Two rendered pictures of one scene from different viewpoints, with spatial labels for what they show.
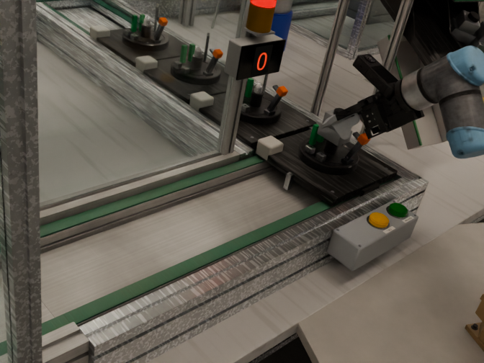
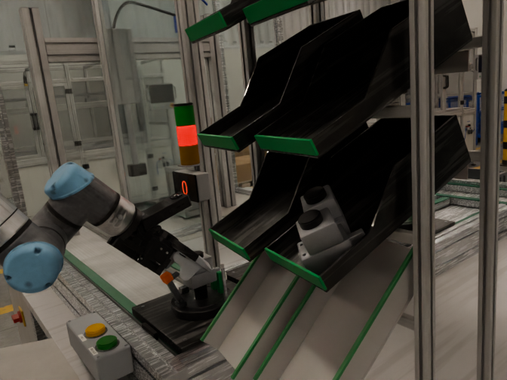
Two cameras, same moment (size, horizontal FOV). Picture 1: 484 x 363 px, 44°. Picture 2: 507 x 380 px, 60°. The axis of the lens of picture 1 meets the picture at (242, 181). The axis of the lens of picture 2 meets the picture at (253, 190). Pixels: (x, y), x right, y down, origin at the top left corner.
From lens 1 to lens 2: 1.88 m
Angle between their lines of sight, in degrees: 93
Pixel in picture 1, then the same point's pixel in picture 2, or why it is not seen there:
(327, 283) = not seen: hidden behind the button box
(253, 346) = (44, 322)
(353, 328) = (29, 362)
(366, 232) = (84, 325)
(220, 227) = (135, 287)
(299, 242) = (87, 297)
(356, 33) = not seen: outside the picture
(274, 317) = (62, 328)
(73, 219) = not seen: hidden behind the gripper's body
